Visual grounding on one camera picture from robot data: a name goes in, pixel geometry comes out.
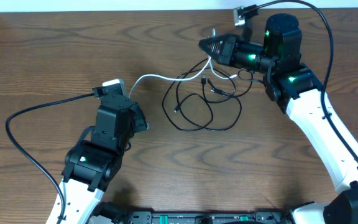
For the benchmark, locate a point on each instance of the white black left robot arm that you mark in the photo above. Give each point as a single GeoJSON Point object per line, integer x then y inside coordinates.
{"type": "Point", "coordinates": [91, 164]}

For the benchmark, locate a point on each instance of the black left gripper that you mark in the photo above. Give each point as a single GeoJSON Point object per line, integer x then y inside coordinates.
{"type": "Point", "coordinates": [138, 112]}

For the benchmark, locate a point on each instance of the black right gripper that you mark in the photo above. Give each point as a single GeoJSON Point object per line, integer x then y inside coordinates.
{"type": "Point", "coordinates": [230, 43]}

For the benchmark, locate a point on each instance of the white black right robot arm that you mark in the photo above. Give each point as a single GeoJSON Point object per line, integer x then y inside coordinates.
{"type": "Point", "coordinates": [299, 94]}

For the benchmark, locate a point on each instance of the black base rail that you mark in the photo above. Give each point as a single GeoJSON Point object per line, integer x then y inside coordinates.
{"type": "Point", "coordinates": [109, 213]}

